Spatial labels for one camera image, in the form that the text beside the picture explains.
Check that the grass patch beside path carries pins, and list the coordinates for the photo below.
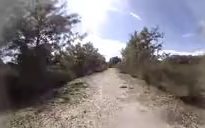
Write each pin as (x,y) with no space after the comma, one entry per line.
(71,90)

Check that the pale dirt gravel path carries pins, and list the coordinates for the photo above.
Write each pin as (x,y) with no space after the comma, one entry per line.
(113,100)

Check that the tall green tree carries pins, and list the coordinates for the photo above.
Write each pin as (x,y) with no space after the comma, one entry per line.
(141,46)

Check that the dry bushes and scrub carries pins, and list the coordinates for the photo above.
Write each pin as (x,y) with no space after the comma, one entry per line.
(176,75)

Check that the distant dark tree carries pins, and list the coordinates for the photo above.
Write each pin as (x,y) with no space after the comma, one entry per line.
(114,60)

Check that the row of trees and bushes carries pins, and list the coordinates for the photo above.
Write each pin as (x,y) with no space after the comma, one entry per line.
(40,60)

